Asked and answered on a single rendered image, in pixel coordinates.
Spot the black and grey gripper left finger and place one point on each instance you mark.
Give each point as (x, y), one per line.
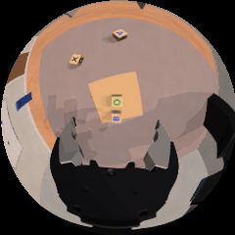
(66, 154)

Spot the wooden letter block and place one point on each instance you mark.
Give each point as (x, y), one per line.
(76, 59)
(116, 116)
(119, 35)
(116, 101)

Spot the orange flat mat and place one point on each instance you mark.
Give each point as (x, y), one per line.
(125, 84)

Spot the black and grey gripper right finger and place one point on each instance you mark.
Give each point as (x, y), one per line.
(161, 159)

